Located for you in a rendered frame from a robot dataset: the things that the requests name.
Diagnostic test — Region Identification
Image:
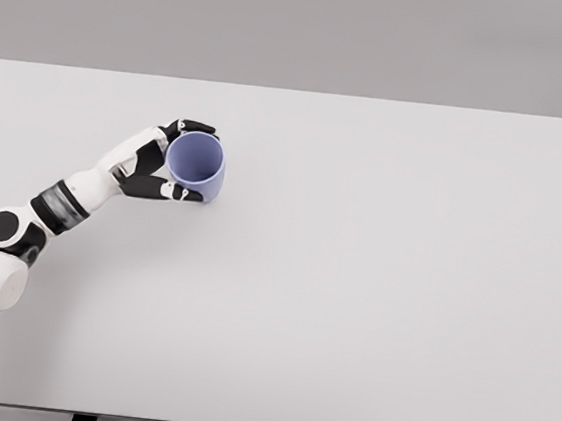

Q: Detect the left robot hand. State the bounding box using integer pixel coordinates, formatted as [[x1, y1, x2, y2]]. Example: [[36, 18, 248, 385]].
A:
[[94, 110, 218, 206]]

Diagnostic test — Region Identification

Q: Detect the blue cup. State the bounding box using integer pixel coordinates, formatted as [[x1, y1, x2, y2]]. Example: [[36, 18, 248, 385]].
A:
[[161, 128, 231, 206]]

